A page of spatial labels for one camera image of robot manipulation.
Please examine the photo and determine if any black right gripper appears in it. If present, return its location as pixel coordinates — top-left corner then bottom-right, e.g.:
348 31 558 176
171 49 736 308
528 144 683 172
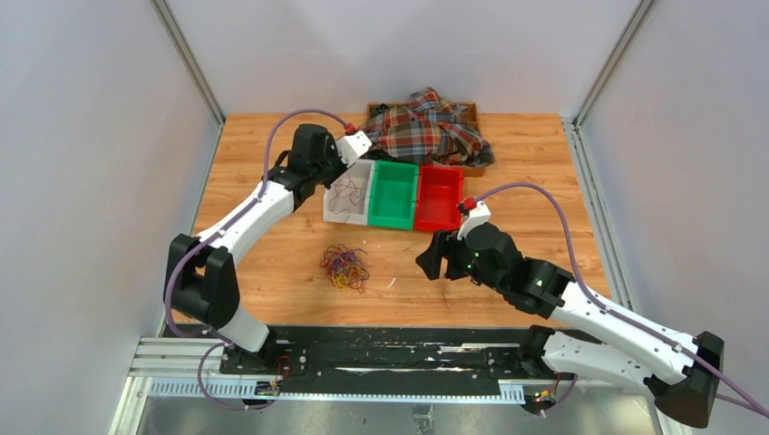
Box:
416 227 505 294

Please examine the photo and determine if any green plastic bin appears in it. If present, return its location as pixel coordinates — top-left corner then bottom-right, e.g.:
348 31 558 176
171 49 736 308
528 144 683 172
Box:
368 160 420 230

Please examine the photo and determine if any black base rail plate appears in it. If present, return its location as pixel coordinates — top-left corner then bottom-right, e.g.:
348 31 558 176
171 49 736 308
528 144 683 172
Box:
192 325 573 407

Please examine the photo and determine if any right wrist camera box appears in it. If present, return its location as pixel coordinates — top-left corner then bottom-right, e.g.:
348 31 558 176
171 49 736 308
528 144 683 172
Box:
457 198 492 240

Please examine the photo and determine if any plaid flannel shirt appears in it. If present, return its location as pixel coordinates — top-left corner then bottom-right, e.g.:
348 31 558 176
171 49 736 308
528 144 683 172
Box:
360 86 496 168

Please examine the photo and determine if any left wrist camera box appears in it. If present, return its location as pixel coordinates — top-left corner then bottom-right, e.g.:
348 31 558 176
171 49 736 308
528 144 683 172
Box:
335 131 372 168

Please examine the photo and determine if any red plastic bin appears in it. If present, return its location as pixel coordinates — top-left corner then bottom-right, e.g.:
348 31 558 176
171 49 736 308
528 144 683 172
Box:
414 166 463 232

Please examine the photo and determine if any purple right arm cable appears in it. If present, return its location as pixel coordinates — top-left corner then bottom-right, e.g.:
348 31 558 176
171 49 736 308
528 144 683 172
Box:
474 182 769 420

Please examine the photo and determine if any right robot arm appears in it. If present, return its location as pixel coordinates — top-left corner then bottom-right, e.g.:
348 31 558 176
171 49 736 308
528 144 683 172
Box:
415 223 725 429

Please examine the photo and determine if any coloured wire bundle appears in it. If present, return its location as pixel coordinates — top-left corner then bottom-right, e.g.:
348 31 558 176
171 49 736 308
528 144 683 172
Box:
318 243 372 296

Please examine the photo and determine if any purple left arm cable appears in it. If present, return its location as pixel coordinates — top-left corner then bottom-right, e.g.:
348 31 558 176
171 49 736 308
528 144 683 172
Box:
163 108 353 412

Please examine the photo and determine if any white plastic bin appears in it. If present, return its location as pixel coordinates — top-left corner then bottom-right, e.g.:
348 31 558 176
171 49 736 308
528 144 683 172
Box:
323 159 375 226

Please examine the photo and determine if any red wire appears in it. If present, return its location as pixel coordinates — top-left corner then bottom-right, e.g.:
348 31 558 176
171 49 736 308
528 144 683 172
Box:
328 174 365 225

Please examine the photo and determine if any wooden tray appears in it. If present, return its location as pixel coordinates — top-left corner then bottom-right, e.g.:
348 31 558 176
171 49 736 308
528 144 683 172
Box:
366 101 487 179

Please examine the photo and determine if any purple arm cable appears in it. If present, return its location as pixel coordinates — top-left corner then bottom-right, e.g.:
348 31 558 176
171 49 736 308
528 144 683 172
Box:
474 182 769 420
163 108 353 412

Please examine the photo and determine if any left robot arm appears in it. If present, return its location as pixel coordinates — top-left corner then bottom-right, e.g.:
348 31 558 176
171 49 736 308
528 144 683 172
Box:
163 123 372 374

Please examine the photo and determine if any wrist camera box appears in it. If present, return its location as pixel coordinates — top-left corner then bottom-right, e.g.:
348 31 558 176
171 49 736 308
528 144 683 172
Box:
335 131 372 168
457 198 492 240

